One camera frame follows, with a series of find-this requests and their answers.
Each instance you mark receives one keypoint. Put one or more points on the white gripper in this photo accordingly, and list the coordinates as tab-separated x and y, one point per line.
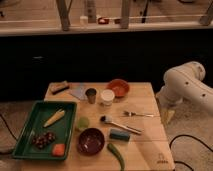
167	98

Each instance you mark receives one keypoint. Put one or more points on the silver metal fork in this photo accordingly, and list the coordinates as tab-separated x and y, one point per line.
130	114

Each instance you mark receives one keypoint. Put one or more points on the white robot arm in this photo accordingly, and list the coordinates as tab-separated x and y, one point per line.
184	82

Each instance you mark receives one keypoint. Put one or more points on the white plastic cup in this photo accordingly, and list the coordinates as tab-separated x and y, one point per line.
107	97

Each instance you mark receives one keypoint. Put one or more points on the dark metal cup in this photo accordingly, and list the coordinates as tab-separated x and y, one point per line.
91	95

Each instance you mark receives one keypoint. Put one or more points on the green small cup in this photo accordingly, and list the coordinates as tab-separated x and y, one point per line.
82	123

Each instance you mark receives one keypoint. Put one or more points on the teal cylinder block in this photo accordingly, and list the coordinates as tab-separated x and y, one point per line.
119	135

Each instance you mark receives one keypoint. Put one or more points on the orange bowl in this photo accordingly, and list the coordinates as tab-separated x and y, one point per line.
119	86

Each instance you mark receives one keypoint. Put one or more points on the green chili pepper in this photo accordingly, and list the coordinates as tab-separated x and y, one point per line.
112	148

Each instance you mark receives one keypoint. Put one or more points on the maroon bowl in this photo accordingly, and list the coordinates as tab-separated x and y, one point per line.
91	141

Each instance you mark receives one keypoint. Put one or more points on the blue cloth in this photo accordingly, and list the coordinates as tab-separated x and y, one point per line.
79	91

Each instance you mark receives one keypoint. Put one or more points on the yellow corn cob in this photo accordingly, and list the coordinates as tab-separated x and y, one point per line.
55	117

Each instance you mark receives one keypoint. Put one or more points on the red object on shelf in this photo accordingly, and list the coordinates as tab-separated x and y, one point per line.
103	21

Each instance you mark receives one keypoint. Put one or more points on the orange carrot piece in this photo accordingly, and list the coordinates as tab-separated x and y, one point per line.
58	150

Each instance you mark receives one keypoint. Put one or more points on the wooden block brush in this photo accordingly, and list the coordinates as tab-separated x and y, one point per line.
58	87

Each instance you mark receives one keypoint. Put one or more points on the green plastic tray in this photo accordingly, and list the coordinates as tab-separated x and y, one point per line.
62	129

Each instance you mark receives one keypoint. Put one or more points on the white container on shelf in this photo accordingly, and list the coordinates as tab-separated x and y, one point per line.
83	20

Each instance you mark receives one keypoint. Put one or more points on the dark grapes bunch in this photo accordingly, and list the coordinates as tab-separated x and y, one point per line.
41	141

